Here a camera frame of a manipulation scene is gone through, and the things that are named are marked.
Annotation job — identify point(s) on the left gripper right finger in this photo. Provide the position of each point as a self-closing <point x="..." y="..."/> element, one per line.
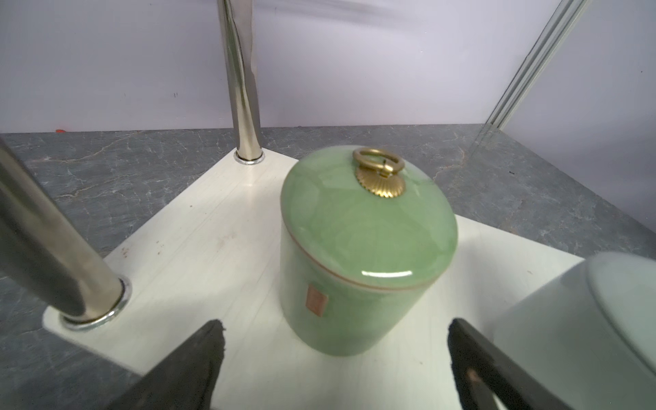
<point x="484" y="376"/>

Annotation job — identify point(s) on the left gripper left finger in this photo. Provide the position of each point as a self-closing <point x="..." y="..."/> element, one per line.
<point x="185" y="379"/>

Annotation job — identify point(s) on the grey canister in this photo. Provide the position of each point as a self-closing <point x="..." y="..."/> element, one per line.
<point x="588" y="336"/>

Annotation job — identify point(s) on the small green canister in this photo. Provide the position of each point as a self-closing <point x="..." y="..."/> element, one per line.
<point x="365" y="234"/>

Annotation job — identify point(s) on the white two-tier shelf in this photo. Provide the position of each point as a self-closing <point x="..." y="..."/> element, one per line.
<point x="213" y="253"/>

